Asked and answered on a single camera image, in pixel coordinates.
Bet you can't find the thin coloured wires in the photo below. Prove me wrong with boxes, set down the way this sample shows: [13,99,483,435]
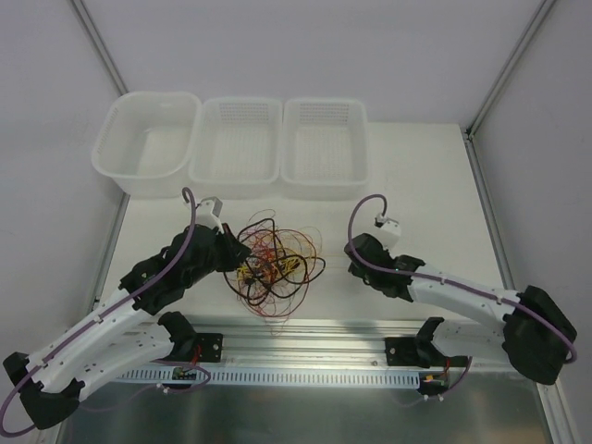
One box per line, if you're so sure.
[223,211,352,338]

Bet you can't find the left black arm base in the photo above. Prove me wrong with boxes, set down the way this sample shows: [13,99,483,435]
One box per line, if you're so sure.
[191,333,224,364]

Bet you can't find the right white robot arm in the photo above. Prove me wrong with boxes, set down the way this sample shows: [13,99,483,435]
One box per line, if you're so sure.
[344,233,577,385]

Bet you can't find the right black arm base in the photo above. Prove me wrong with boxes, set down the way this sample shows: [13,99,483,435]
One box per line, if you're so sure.
[384,337,421,367]

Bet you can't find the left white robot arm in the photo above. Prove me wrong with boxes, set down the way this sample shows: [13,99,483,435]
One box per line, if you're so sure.
[3,225,251,430]

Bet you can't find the middle white mesh basket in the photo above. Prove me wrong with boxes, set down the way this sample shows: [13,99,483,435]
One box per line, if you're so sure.
[188,96,283,200]

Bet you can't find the white mesh basket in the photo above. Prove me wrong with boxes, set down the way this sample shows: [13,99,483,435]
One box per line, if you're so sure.
[279,97,370,201]
[188,96,283,200]

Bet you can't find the right white mesh basket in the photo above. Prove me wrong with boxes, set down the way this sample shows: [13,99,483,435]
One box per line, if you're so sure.
[279,97,370,201]

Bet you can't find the left white solid basket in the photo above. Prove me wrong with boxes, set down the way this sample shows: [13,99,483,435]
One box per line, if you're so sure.
[91,91,202,199]

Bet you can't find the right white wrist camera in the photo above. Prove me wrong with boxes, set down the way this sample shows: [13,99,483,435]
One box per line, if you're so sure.
[374,213,401,253]

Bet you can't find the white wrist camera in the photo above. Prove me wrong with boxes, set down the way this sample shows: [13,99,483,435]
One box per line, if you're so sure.
[195,197,223,231]
[374,213,401,253]

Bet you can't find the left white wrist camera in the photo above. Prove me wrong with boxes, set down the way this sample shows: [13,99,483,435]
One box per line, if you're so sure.
[195,197,223,231]

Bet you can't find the aluminium mounting rail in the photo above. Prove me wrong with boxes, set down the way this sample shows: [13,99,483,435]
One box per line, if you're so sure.
[92,314,514,371]

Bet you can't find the white slotted cable duct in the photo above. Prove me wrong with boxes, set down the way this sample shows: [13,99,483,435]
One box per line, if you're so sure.
[116,364,420,389]

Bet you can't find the right aluminium frame post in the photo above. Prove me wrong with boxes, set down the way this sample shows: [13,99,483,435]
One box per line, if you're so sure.
[462,0,558,290]

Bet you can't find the aluminium frame post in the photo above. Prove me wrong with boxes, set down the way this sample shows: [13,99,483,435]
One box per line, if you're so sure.
[68,0,129,96]
[462,0,558,290]

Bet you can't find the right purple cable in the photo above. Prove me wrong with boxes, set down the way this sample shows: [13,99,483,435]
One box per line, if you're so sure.
[345,193,579,366]

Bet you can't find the left aluminium frame post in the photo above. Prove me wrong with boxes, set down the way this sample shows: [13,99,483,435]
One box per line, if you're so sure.
[68,0,129,96]

